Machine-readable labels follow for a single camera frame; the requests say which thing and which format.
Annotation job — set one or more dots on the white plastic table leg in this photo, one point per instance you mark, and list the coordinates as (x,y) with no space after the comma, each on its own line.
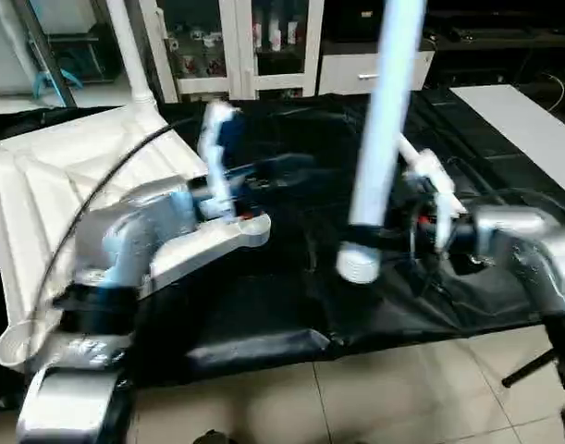
(407,153)
(129,51)
(384,120)

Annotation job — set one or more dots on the white plastic table top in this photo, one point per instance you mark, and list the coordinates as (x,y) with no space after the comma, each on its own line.
(42,194)

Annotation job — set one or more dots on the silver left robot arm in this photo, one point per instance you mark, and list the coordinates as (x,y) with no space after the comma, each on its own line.
(125,240)

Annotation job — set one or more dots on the black table mat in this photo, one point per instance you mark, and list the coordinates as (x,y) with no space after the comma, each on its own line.
(282,314)

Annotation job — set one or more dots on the white glass door cabinet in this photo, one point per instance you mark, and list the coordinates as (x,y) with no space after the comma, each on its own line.
(227,46)

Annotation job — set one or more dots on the white flat board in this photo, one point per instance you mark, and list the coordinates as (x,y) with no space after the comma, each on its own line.
(522,129)

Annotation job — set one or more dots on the white drawer unit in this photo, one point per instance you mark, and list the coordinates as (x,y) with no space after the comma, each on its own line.
(374,72)

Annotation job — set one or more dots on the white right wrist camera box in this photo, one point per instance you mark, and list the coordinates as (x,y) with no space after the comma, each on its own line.
(435,180)

